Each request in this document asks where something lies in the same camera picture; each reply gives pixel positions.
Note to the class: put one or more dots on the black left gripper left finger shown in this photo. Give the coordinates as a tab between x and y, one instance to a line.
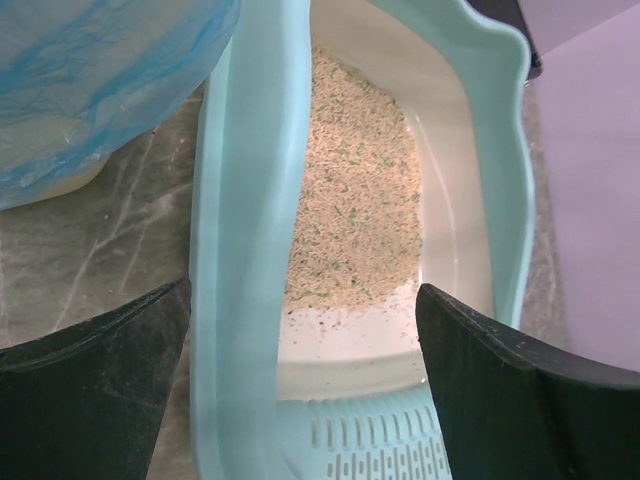
87	401

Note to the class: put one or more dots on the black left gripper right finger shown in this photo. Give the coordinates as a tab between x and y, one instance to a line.
513	407

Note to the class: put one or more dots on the blue plastic bin liner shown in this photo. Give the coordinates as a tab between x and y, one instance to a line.
122	66

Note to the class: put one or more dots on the black hard case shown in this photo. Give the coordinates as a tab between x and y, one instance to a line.
511	13

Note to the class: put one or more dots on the teal litter box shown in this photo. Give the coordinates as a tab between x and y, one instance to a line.
252	134

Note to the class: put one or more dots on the beige cat litter pellets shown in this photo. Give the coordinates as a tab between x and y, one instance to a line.
357	235

